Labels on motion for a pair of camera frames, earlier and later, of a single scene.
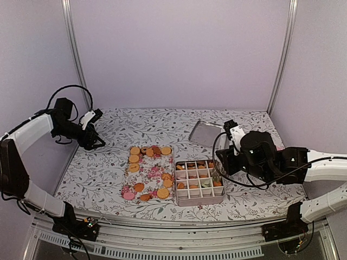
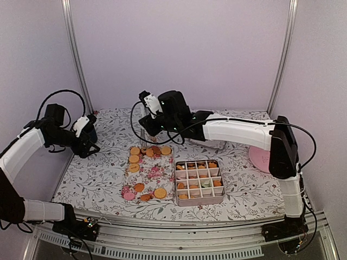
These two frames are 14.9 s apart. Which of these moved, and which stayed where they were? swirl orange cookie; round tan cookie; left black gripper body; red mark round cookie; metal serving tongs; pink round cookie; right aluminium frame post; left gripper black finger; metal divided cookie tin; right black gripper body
Moved: left gripper black finger; left black gripper body; right black gripper body; metal serving tongs
Stayed: round tan cookie; pink round cookie; red mark round cookie; right aluminium frame post; metal divided cookie tin; swirl orange cookie
